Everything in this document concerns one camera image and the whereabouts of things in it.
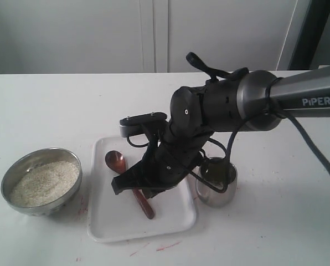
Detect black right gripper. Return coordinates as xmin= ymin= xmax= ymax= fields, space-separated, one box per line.
xmin=111 ymin=121 xmax=212 ymax=199

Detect dark metal frame post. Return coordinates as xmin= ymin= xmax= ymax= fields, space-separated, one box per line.
xmin=288 ymin=0 xmax=330 ymax=70

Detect brown wooden spoon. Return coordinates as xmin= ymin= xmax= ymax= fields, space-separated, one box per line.
xmin=105 ymin=150 xmax=155 ymax=219

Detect shiny steel cup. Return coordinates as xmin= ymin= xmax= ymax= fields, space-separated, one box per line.
xmin=195 ymin=157 xmax=238 ymax=208

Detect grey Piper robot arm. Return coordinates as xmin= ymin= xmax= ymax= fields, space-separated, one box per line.
xmin=111 ymin=66 xmax=330 ymax=198

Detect white cabinet doors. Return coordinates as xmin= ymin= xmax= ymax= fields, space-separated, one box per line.
xmin=0 ymin=1 xmax=311 ymax=74

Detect white rectangular tray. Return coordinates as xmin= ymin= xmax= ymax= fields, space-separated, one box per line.
xmin=87 ymin=136 xmax=197 ymax=243

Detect steel bowl of rice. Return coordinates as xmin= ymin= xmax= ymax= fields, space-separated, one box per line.
xmin=1 ymin=147 xmax=83 ymax=216

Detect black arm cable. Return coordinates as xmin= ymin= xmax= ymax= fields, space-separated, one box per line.
xmin=126 ymin=52 xmax=330 ymax=195

